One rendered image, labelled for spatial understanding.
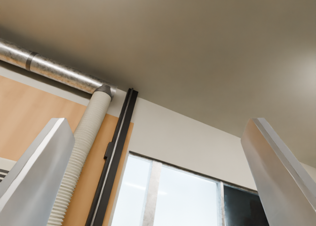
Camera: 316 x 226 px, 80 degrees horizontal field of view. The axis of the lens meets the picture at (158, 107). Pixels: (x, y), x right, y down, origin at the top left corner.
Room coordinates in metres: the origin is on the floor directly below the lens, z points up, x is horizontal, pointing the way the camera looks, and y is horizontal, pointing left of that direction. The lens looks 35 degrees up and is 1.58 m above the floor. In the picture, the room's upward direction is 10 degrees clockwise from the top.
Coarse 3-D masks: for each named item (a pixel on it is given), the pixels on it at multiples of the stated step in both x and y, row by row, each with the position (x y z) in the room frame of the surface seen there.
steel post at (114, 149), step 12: (132, 96) 1.42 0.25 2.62; (132, 108) 1.43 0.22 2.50; (120, 120) 1.40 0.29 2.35; (120, 132) 1.41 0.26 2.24; (108, 144) 1.42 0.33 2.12; (120, 144) 1.42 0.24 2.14; (108, 156) 1.40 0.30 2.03; (120, 156) 1.43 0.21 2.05; (108, 168) 1.39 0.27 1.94; (108, 180) 1.42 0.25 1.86; (96, 192) 1.40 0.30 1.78; (108, 192) 1.42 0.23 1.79; (96, 204) 1.39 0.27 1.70; (96, 216) 1.41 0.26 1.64
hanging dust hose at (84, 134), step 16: (96, 96) 1.24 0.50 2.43; (96, 112) 1.25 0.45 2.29; (80, 128) 1.23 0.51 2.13; (96, 128) 1.28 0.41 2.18; (80, 144) 1.24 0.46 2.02; (80, 160) 1.26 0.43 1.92; (64, 176) 1.22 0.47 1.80; (64, 192) 1.24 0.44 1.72; (64, 208) 1.28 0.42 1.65; (48, 224) 1.24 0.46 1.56
